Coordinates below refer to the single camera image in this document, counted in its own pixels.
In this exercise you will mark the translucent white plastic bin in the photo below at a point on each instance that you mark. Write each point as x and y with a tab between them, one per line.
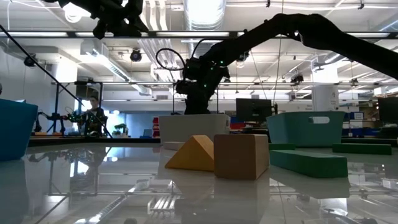
192	127

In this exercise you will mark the yellow triangular wooden block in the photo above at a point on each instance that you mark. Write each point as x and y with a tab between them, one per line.
192	157

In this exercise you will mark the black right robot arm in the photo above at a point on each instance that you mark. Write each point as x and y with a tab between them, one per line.
311	31

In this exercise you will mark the background black robot arm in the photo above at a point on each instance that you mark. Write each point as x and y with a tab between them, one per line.
56	118

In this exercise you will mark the black overhead light beam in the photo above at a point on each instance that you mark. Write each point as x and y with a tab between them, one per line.
152	34

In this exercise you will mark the black ceiling spotlight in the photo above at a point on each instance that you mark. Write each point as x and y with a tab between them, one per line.
136	55
30	60
244	57

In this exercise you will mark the blue storage crate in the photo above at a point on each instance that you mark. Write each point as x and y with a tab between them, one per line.
237	120

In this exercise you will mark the red storage crate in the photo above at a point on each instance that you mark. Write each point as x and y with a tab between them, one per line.
237	126

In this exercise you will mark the black computer monitor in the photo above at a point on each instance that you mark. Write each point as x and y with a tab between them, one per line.
253	110
388	110

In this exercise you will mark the person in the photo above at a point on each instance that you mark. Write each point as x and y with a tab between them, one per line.
93	119

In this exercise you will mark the teal green plastic bin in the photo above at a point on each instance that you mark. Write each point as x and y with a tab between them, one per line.
298	130

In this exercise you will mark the white round pillar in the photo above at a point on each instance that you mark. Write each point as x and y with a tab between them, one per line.
325	93

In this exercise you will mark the green rectangular wooden block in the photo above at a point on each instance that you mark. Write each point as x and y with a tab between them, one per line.
308	165
362	149

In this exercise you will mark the blue plastic bin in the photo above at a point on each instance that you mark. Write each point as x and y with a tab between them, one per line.
15	130

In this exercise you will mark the silver ceiling air duct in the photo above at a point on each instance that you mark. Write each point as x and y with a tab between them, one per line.
203	18

